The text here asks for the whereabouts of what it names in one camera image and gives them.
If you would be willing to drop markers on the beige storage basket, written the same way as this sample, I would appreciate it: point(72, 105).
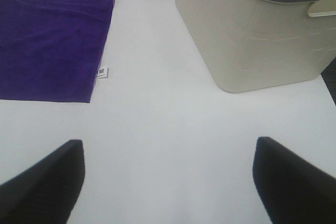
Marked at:
point(255, 44)

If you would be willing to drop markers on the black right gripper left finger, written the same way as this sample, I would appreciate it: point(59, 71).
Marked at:
point(47, 191)

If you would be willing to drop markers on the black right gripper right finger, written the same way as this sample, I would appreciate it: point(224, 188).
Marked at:
point(291, 189)

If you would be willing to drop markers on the purple towel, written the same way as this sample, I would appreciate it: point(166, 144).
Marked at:
point(51, 49)

